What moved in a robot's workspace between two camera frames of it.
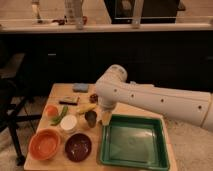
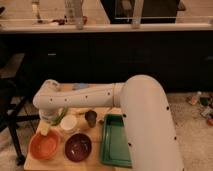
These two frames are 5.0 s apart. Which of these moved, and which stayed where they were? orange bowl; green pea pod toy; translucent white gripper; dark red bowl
Moved: translucent white gripper
Stayed: dark red bowl; orange bowl; green pea pod toy
